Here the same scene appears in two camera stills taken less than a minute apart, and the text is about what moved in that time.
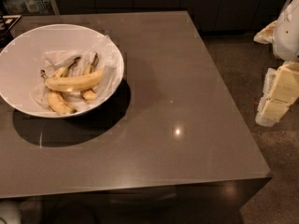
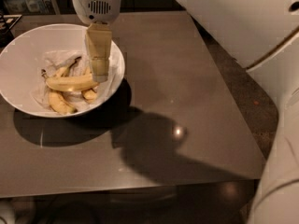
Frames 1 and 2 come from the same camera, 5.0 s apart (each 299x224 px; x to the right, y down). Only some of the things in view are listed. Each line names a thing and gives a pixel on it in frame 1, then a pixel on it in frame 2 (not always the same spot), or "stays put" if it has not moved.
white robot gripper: (287, 35) -> (97, 8)
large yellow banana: (75, 83) stays put
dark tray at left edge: (7, 21) stays put
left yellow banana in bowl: (55, 100) stays put
